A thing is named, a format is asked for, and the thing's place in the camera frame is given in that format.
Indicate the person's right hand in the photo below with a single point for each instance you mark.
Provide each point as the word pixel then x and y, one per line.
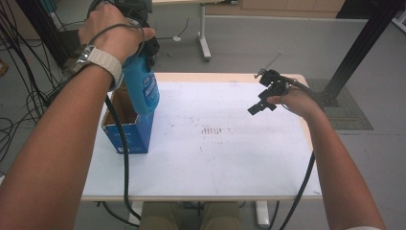
pixel 298 102

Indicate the grey floor mat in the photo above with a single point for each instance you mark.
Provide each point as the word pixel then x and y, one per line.
pixel 348 108

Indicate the person's white shirt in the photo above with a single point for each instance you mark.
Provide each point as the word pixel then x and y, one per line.
pixel 364 228

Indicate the blue cardboard box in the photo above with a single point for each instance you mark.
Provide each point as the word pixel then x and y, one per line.
pixel 129 137

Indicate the cream band wristwatch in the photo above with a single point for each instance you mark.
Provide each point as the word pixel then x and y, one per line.
pixel 105 62

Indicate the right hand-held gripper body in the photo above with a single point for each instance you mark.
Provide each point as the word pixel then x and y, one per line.
pixel 276 81

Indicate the dark equipment stand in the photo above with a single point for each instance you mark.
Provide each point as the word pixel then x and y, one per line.
pixel 51 32

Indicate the blue plastic bottle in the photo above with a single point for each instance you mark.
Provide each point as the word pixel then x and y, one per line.
pixel 142 89

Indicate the person's olive trousers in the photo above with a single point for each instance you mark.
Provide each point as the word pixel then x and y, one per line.
pixel 191 217

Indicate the black metal stand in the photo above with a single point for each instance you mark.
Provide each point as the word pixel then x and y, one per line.
pixel 357 48

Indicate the white table leg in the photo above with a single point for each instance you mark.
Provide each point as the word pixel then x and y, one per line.
pixel 262 214
pixel 135 212

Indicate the white sheet on table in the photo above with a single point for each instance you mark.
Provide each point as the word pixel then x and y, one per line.
pixel 223 153

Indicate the white desk leg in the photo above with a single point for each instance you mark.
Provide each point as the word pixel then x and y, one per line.
pixel 204 35

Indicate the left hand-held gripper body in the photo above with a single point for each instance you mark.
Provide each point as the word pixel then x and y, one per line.
pixel 135 8

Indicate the person's left hand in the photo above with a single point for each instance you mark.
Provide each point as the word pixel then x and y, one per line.
pixel 111 32

